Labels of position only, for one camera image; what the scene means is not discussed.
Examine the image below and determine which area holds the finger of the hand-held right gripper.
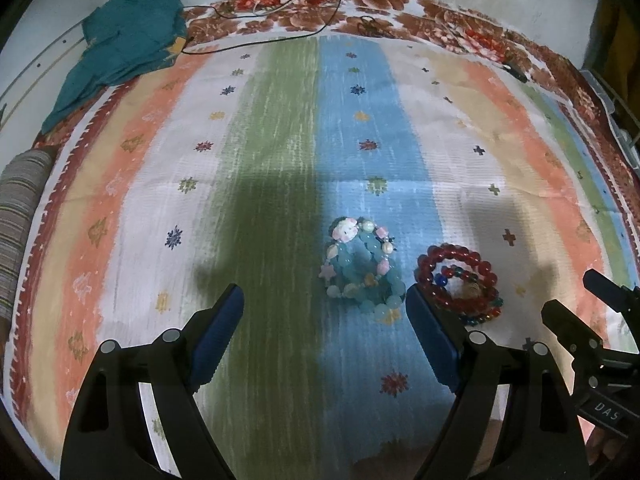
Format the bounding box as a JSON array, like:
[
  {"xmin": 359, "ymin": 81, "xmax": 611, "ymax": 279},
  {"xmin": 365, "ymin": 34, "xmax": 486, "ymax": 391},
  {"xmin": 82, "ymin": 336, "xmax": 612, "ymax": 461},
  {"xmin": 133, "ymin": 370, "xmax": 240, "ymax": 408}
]
[
  {"xmin": 583, "ymin": 268, "xmax": 640, "ymax": 323},
  {"xmin": 541, "ymin": 299, "xmax": 610, "ymax": 363}
]

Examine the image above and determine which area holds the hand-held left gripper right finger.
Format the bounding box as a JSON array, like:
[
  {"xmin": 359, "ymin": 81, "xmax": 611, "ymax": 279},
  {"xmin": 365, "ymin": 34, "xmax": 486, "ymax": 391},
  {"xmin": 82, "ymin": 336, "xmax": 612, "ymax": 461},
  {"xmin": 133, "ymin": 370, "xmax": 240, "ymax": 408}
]
[{"xmin": 405, "ymin": 284, "xmax": 591, "ymax": 480}]

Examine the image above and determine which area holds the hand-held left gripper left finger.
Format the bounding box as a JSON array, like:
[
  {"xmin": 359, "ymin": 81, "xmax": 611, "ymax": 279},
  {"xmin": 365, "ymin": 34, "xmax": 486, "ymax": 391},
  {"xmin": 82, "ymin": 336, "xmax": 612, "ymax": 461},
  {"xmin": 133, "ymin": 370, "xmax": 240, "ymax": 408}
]
[{"xmin": 62, "ymin": 282, "xmax": 246, "ymax": 480}]

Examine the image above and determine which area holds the aqua bead bracelet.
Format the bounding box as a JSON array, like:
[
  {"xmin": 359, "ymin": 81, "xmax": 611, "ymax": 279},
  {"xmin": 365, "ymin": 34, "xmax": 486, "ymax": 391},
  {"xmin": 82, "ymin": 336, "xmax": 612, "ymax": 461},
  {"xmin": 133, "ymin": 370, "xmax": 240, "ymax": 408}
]
[{"xmin": 325, "ymin": 232, "xmax": 406, "ymax": 324}]

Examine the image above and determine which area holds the small gold jewelry piece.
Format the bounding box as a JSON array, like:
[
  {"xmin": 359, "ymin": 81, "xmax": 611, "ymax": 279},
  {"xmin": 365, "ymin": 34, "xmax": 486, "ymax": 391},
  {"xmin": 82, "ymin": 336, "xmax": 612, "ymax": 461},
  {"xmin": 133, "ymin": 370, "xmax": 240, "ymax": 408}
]
[{"xmin": 452, "ymin": 280, "xmax": 486, "ymax": 304}]

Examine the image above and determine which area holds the multicoloured bead bracelet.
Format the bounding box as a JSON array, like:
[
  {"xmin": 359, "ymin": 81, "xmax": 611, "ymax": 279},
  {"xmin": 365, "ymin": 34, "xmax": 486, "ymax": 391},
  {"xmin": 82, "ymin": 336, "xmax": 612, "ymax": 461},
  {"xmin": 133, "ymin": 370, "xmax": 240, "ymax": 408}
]
[{"xmin": 432, "ymin": 264, "xmax": 501, "ymax": 327}]

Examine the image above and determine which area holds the red bead bracelet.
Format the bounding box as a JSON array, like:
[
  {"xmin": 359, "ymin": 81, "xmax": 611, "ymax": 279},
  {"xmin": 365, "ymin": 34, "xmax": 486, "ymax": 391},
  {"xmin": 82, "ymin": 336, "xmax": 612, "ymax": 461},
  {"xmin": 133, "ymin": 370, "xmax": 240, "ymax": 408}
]
[{"xmin": 414, "ymin": 242, "xmax": 502, "ymax": 322}]

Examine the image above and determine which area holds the shell and star charm bracelet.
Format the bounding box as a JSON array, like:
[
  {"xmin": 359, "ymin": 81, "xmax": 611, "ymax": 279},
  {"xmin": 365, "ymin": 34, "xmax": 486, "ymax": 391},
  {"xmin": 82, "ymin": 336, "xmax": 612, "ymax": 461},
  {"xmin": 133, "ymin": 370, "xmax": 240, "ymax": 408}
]
[{"xmin": 320, "ymin": 216, "xmax": 397, "ymax": 297}]

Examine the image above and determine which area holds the striped floral-edged blanket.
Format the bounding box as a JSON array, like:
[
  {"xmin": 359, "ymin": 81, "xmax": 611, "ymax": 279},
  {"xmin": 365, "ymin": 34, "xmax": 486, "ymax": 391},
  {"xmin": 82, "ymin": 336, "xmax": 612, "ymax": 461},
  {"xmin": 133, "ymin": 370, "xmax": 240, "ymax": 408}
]
[{"xmin": 0, "ymin": 0, "xmax": 640, "ymax": 480}]

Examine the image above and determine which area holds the grey striped pillow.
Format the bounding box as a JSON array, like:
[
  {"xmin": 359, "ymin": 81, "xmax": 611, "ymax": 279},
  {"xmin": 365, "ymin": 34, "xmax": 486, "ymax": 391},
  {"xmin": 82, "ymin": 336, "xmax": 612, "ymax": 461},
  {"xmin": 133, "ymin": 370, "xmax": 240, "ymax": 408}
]
[{"xmin": 0, "ymin": 149, "xmax": 56, "ymax": 322}]

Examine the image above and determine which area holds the small black object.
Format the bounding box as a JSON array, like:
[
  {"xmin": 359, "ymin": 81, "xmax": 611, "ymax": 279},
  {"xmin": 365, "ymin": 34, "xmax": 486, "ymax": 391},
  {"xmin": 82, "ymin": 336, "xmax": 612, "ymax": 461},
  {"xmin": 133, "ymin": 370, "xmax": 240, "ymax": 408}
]
[{"xmin": 502, "ymin": 62, "xmax": 530, "ymax": 84}]

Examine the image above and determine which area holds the teal cloth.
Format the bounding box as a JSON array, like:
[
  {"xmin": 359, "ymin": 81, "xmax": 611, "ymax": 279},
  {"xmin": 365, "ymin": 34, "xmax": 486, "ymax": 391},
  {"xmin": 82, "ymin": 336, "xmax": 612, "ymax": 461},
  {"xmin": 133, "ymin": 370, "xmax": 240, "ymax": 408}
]
[{"xmin": 41, "ymin": 0, "xmax": 190, "ymax": 136}]

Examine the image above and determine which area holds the dark tangled cord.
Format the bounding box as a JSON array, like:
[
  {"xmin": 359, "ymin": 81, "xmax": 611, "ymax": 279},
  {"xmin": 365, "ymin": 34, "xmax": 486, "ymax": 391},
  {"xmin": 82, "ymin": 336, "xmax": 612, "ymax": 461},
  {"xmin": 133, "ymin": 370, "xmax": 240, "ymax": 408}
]
[{"xmin": 357, "ymin": 16, "xmax": 396, "ymax": 39}]

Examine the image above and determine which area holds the long black cable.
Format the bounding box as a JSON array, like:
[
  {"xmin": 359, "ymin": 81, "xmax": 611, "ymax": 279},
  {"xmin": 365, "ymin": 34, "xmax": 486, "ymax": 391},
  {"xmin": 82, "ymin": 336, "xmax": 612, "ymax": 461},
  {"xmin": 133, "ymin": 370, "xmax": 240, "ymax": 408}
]
[{"xmin": 181, "ymin": 0, "xmax": 351, "ymax": 56}]

